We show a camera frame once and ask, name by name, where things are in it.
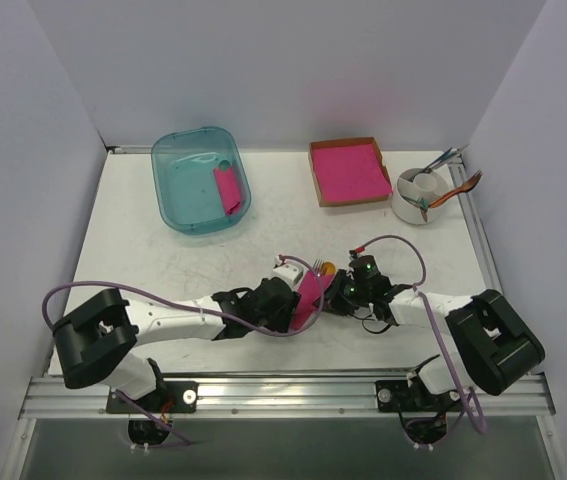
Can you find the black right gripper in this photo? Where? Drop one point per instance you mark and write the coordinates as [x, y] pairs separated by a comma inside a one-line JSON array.
[[336, 293]]

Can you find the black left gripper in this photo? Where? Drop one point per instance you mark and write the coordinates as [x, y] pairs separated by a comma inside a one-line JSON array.
[[289, 305]]

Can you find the pink paper napkin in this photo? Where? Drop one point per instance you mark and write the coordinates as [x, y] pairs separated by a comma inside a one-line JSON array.
[[309, 291]]

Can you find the orange plastic spoon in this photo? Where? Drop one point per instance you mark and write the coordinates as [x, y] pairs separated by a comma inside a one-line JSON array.
[[329, 268]]

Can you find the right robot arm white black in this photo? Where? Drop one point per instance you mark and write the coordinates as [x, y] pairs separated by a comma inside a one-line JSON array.
[[434, 312]]

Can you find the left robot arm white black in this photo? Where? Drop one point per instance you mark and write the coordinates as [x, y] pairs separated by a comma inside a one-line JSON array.
[[95, 341]]

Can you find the pink napkin stack in tray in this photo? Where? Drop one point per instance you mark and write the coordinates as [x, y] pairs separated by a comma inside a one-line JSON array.
[[350, 172]]

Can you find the brown cardboard napkin tray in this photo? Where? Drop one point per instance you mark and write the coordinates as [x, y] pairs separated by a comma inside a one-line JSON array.
[[348, 172]]

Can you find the rolled pink napkin in bin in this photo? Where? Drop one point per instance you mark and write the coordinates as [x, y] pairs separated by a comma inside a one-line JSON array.
[[229, 190]]

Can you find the white utensil holder cup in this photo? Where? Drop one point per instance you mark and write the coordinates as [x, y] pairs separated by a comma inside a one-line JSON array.
[[413, 196]]

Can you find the teal transparent plastic bin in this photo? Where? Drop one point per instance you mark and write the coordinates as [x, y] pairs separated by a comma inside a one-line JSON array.
[[183, 167]]

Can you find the aluminium front rail frame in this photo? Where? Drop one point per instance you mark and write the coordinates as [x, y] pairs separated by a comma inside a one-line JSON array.
[[321, 425]]

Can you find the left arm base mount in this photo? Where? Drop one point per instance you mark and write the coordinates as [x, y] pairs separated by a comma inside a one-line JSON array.
[[155, 429]]

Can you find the aluminium right side rail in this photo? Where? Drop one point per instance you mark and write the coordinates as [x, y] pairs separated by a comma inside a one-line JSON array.
[[483, 260]]

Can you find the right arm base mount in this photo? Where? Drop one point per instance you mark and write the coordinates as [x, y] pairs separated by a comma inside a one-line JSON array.
[[426, 419]]

